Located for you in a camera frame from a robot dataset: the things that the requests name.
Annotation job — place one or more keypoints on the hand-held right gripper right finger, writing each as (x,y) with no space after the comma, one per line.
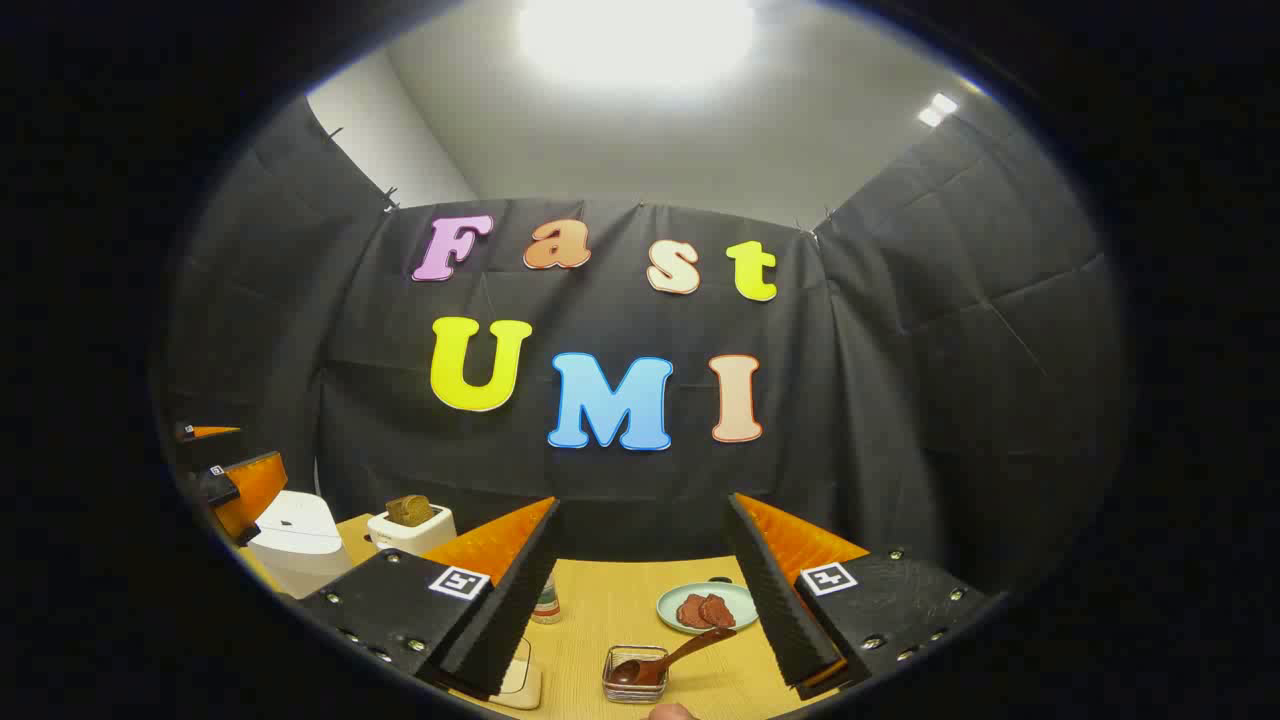
(770,600)

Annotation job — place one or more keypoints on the clear plastic bottle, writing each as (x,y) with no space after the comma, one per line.
(548,605)

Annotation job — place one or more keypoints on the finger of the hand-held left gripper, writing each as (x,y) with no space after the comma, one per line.
(205,432)
(250,490)

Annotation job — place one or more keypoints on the white rice cooker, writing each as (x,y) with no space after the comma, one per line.
(295,545)

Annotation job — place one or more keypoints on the brown bread slice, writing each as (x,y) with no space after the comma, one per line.
(410,510)

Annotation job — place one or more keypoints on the black backdrop cloth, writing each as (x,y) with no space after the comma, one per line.
(900,400)

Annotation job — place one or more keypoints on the brown wooden spoon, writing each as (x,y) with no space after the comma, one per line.
(690,648)

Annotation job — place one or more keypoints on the white toaster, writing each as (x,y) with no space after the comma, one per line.
(420,537)

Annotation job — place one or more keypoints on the clear square chopstick holder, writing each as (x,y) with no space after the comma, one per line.
(635,694)

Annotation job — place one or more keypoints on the pale green plate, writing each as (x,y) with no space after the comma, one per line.
(738,596)

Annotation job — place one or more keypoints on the red meat slice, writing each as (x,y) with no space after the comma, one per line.
(718,610)
(690,612)

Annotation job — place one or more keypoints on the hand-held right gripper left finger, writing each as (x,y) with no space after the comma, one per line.
(510,600)

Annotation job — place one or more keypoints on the small ceiling light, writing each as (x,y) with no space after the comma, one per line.
(938,109)

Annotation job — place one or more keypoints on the large ceiling light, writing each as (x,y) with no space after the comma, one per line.
(635,40)

